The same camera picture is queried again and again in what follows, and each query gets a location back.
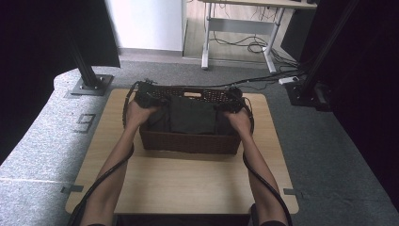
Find black chair armrest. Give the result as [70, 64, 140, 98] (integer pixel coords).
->
[66, 202, 88, 226]
[249, 202, 260, 226]

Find person's left hand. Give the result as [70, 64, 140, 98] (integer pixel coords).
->
[124, 99, 162, 130]

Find person's dark lap clothing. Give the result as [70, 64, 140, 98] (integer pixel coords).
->
[116, 214, 252, 226]

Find white desk frame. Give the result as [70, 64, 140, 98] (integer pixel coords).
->
[199, 0, 318, 73]

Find person's right hand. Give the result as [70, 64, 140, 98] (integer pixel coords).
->
[223, 106, 254, 138]

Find black curtain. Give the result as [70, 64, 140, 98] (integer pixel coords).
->
[0, 0, 121, 165]
[280, 0, 399, 212]

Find black cloth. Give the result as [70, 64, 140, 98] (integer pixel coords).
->
[149, 94, 240, 137]

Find black metal stand, grey base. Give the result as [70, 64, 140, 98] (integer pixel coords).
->
[64, 27, 115, 97]

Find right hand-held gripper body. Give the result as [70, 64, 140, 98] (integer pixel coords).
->
[219, 87, 249, 114]

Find white panel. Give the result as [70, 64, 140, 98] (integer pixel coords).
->
[104, 0, 184, 53]

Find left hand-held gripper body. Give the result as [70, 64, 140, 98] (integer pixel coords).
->
[135, 79, 168, 108]

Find white power adapter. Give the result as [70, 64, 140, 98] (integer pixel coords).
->
[278, 75, 300, 86]

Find black floor cables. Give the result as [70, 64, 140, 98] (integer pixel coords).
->
[175, 31, 307, 92]

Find brown woven basket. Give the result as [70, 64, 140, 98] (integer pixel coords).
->
[135, 82, 249, 155]

